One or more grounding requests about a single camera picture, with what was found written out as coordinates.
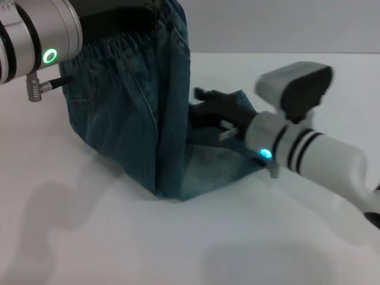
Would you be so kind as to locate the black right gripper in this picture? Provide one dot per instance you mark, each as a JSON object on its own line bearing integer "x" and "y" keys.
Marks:
{"x": 225, "y": 112}

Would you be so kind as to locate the blue denim shorts cartoon print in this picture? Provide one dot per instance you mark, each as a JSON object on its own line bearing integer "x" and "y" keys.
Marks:
{"x": 133, "y": 118}

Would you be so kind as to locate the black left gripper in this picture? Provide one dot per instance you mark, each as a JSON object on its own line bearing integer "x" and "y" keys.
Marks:
{"x": 112, "y": 23}

